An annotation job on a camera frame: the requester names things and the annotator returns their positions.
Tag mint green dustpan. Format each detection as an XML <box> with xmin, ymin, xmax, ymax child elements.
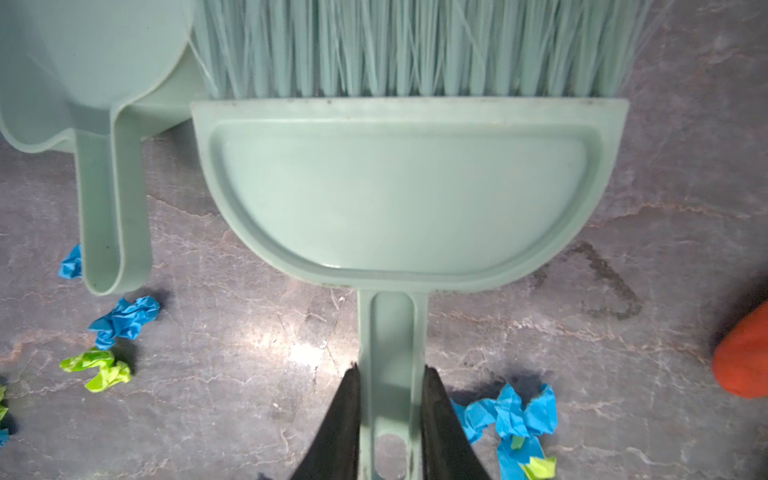
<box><xmin>1</xmin><ymin>1</ymin><xmax>205</xmax><ymax>295</ymax></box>

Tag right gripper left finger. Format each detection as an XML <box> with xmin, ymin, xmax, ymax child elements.
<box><xmin>291</xmin><ymin>364</ymin><xmax>362</xmax><ymax>480</ymax></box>

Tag green blue scrap cluster right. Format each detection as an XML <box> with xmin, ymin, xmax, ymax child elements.
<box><xmin>0</xmin><ymin>385</ymin><xmax>10</xmax><ymax>446</ymax></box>

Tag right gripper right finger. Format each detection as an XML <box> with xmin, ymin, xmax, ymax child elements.
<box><xmin>420</xmin><ymin>366</ymin><xmax>490</xmax><ymax>480</ymax></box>

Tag red rubber glove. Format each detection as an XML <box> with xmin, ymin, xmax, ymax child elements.
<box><xmin>712</xmin><ymin>302</ymin><xmax>767</xmax><ymax>399</ymax></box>

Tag blue scraps near right gripper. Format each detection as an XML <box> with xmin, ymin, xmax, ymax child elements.
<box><xmin>452</xmin><ymin>384</ymin><xmax>558</xmax><ymax>480</ymax></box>

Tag blue scraps near dustpan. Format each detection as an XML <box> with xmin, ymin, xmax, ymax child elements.
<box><xmin>58</xmin><ymin>244</ymin><xmax>161</xmax><ymax>350</ymax></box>

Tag yellow green scrap middle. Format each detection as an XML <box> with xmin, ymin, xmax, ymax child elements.
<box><xmin>59</xmin><ymin>348</ymin><xmax>132</xmax><ymax>393</ymax></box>

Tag mint green hand brush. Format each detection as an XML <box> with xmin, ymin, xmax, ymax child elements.
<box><xmin>190</xmin><ymin>1</ymin><xmax>654</xmax><ymax>479</ymax></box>

